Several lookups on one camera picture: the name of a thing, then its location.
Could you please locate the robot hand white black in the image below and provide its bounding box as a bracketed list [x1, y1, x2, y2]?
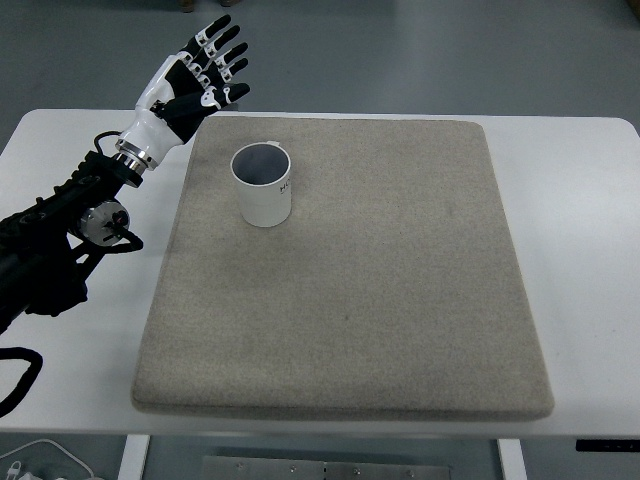
[118, 13, 251, 165]

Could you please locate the white cup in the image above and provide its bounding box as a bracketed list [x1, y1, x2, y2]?
[229, 141, 292, 229]

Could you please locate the beige fabric mat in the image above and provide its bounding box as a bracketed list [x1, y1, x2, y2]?
[130, 115, 555, 422]

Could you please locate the white table leg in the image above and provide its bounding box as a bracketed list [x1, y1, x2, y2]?
[497, 438, 526, 480]
[118, 434, 151, 480]

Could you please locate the grey metal plate with screws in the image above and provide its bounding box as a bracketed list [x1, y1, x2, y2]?
[201, 454, 451, 480]

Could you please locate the black table control panel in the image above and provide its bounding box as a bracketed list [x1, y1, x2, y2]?
[574, 438, 640, 454]

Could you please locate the white cable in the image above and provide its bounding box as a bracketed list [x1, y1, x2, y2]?
[0, 438, 96, 480]

